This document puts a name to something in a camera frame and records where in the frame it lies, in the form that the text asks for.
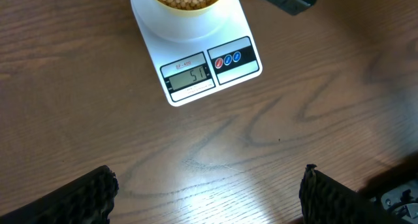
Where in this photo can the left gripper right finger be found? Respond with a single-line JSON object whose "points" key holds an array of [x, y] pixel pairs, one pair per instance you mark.
{"points": [[326, 201]]}

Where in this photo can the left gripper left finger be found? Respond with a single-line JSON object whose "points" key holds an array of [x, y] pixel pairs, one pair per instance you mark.
{"points": [[87, 199]]}

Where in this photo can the white digital kitchen scale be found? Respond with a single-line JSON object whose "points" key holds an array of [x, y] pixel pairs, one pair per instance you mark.
{"points": [[196, 53]]}

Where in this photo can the yellow plastic bowl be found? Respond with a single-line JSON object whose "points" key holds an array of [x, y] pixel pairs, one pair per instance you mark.
{"points": [[187, 10]]}

